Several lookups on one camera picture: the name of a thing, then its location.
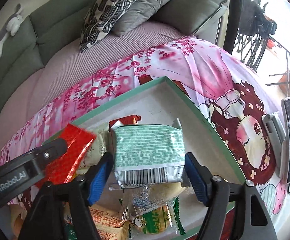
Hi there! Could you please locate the red milk biscuit pack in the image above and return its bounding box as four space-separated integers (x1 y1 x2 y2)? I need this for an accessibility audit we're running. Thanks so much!
109 115 141 131

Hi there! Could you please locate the mint green wafer pack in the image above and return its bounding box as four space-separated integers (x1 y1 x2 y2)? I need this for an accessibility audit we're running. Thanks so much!
111 118 185 189

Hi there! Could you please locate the grey-green sofa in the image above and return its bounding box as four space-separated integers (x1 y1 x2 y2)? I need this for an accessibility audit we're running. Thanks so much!
0 0 229 113

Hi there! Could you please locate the teal shallow cardboard tray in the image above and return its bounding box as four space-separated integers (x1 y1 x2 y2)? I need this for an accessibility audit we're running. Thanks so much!
42 75 247 240

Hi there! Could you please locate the silver folding device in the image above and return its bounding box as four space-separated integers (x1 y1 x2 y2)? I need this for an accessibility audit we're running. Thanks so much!
262 112 287 181

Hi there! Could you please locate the pink cartoon print cloth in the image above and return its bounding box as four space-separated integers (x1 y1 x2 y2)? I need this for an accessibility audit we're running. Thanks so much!
0 37 290 230

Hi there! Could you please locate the long red patterned pack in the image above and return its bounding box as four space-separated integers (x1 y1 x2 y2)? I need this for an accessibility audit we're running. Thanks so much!
35 124 97 189

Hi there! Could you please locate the grey pillow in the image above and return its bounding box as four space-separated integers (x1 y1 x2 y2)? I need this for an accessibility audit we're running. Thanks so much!
111 0 170 37

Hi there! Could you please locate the black white patterned pillow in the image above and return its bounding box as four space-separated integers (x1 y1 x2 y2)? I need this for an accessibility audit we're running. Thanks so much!
79 0 136 53

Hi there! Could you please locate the green rice cracker pack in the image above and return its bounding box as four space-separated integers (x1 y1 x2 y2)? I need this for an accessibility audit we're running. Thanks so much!
128 197 186 239

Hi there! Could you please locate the pink sofa seat cover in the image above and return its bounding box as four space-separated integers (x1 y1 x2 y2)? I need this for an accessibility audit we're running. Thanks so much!
0 22 184 155

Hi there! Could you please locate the white bun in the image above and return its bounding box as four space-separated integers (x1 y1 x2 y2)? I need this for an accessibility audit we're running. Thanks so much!
120 183 185 220

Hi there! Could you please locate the grey white plush toy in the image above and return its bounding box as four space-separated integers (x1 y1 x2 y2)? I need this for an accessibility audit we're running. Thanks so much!
0 3 23 59

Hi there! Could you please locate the orange barcode cake pack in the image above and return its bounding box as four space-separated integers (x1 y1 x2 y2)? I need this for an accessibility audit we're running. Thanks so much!
89 204 129 239

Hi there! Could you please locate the black drying rack outside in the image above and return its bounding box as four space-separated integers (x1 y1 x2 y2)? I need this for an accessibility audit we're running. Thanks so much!
234 0 277 71

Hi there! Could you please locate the white flower print pack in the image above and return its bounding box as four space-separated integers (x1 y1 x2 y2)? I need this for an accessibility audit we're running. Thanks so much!
76 123 109 176

